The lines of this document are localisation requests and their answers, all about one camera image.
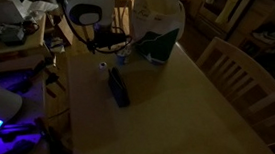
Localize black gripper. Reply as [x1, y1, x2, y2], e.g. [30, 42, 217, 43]
[91, 26, 130, 54]

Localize small white cylindrical object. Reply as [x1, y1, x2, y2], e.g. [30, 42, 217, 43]
[97, 61, 109, 73]

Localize white paper shopping bag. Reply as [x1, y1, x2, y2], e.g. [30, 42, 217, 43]
[127, 0, 188, 67]

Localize wooden slat-back chair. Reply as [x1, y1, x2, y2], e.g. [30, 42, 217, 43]
[187, 34, 275, 154]
[110, 0, 135, 30]

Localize wooden side desk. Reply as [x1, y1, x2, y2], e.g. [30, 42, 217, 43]
[0, 8, 51, 80]

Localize wooden cabinet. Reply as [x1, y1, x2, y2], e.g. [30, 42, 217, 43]
[194, 0, 275, 44]

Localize white sneakers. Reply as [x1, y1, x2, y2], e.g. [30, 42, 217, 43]
[251, 28, 275, 46]

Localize black cable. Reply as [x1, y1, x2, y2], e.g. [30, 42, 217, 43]
[54, 0, 137, 57]

